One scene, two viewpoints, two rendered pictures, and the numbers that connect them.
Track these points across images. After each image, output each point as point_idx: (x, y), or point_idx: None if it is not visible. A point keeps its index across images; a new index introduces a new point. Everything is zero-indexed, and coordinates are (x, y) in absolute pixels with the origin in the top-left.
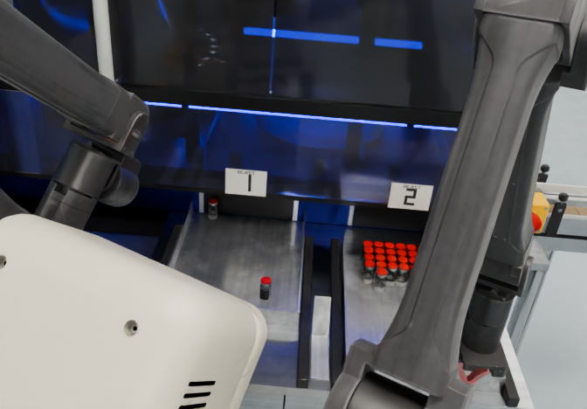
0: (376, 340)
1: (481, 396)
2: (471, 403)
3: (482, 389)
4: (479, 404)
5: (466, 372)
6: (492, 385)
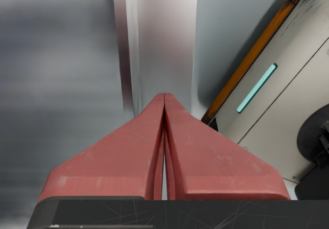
0: (25, 228)
1: (158, 13)
2: (192, 55)
3: (136, 12)
4: (194, 27)
5: (62, 51)
6: None
